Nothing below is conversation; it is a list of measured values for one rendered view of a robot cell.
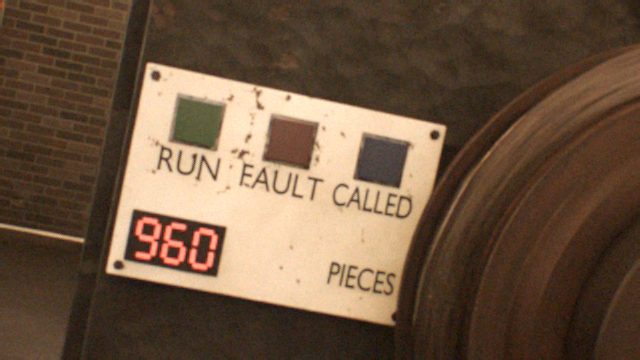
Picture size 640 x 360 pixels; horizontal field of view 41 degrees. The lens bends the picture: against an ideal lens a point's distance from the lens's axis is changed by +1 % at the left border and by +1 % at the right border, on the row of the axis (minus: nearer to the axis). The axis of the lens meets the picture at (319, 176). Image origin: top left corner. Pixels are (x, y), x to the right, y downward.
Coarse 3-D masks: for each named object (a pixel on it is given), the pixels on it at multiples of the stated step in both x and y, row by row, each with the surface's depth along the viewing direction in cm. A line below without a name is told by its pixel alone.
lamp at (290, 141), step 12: (276, 120) 71; (288, 120) 71; (276, 132) 71; (288, 132) 72; (300, 132) 72; (312, 132) 72; (276, 144) 72; (288, 144) 72; (300, 144) 72; (276, 156) 72; (288, 156) 72; (300, 156) 72
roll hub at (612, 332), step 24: (624, 240) 56; (600, 264) 57; (624, 264) 54; (600, 288) 55; (624, 288) 53; (576, 312) 57; (600, 312) 54; (624, 312) 53; (576, 336) 56; (600, 336) 53; (624, 336) 53
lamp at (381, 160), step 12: (372, 144) 72; (384, 144) 72; (396, 144) 72; (372, 156) 72; (384, 156) 72; (396, 156) 73; (360, 168) 72; (372, 168) 72; (384, 168) 73; (396, 168) 73; (384, 180) 73; (396, 180) 73
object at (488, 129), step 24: (624, 48) 67; (576, 72) 67; (528, 96) 67; (504, 120) 67; (480, 144) 67; (456, 168) 67; (432, 192) 67; (432, 216) 67; (408, 264) 67; (408, 288) 67; (408, 312) 67; (408, 336) 67
